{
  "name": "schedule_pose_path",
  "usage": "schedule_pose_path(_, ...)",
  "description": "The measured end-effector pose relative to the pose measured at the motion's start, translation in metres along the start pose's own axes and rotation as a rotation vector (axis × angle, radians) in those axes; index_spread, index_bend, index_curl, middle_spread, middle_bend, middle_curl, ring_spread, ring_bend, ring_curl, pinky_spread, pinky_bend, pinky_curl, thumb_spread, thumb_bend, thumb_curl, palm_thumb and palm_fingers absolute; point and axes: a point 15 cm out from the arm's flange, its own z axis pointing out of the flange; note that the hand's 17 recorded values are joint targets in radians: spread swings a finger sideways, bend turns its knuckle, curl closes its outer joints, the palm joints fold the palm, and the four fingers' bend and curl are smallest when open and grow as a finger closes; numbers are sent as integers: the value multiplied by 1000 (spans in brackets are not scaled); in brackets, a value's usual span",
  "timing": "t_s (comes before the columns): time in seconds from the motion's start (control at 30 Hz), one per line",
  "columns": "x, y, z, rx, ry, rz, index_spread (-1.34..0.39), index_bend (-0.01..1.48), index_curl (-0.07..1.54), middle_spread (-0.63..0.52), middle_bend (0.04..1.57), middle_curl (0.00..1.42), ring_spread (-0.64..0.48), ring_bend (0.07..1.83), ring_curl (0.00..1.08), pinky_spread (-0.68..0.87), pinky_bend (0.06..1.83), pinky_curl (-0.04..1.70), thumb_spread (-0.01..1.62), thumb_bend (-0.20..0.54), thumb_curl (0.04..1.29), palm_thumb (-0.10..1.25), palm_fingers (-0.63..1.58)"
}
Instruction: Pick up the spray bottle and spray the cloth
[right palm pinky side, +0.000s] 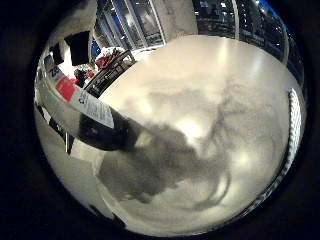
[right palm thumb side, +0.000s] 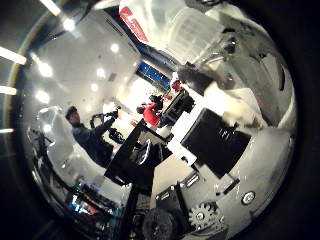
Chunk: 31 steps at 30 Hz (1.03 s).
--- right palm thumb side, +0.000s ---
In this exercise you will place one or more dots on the person in red top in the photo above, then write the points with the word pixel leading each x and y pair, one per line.
pixel 151 115

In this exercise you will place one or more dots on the person in dark cap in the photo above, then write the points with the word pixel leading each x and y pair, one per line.
pixel 90 138

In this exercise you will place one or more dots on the blue wall screen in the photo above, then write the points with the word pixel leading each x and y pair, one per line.
pixel 153 76

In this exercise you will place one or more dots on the clear spray bottle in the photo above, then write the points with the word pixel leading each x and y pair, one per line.
pixel 186 31

